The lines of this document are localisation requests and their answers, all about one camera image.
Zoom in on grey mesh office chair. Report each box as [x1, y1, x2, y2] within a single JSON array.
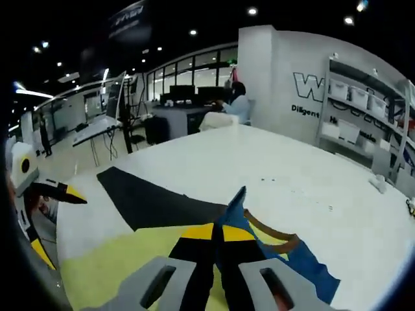
[[12, 207, 71, 311]]

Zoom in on grey metal shelf rack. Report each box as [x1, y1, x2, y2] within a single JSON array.
[[316, 51, 415, 182]]

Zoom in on black computer monitor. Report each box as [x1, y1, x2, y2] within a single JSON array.
[[196, 86, 228, 105], [169, 84, 196, 103]]

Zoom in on round ceiling spot lights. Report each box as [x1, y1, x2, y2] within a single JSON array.
[[30, 0, 369, 82]]

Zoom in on black floor stand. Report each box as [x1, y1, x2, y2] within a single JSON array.
[[118, 76, 145, 155]]

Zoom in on grey seat back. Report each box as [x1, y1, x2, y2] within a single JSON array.
[[372, 147, 395, 178]]

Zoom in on white side desk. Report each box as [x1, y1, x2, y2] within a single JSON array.
[[71, 116, 123, 148]]

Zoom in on yellow blue dark garment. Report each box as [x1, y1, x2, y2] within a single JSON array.
[[60, 166, 341, 311]]

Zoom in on dark office desk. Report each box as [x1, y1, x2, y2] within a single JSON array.
[[150, 104, 228, 143]]

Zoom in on black office chair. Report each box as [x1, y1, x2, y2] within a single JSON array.
[[144, 115, 170, 145]]

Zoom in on dark hanging banner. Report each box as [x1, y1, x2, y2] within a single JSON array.
[[106, 0, 153, 46]]

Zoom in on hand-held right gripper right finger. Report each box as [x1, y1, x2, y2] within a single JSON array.
[[221, 225, 331, 311]]

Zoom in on large tilted display screen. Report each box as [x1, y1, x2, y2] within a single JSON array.
[[105, 71, 127, 122]]

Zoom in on small white object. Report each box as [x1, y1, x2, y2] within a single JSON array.
[[368, 174, 389, 194]]

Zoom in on red hanging decoration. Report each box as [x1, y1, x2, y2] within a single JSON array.
[[228, 63, 241, 84]]

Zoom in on rows of white storage bins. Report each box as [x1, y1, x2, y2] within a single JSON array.
[[329, 79, 415, 153]]

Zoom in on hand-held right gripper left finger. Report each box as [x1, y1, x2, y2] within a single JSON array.
[[100, 223, 215, 311]]

